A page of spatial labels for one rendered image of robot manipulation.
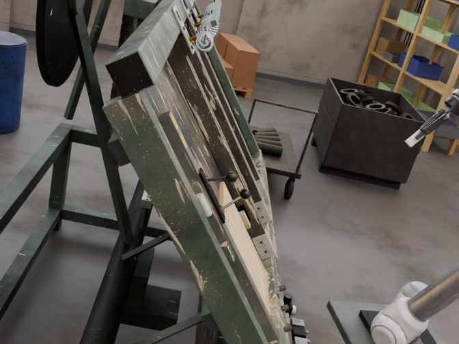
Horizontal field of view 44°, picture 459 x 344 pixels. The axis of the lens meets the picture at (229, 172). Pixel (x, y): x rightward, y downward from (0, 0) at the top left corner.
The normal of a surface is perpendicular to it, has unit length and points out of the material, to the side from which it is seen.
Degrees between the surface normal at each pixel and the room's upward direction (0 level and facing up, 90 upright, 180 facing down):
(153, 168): 90
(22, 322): 0
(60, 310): 0
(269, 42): 90
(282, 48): 90
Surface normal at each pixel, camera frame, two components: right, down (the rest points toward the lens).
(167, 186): 0.00, 0.40
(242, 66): 0.27, 0.44
